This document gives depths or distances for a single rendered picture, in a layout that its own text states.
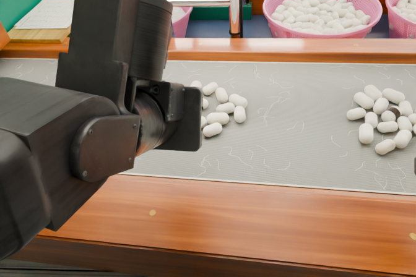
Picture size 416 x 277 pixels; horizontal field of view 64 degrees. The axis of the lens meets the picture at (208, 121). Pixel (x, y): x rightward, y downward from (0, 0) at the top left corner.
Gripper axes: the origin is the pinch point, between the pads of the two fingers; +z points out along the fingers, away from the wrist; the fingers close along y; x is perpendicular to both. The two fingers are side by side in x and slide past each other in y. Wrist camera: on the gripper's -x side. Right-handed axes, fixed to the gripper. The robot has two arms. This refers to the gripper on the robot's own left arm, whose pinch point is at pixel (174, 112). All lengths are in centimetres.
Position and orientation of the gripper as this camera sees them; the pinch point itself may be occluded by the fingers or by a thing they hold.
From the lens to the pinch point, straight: 43.4
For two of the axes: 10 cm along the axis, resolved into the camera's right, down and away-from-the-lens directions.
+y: -9.9, -0.5, 1.6
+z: 1.6, -0.9, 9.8
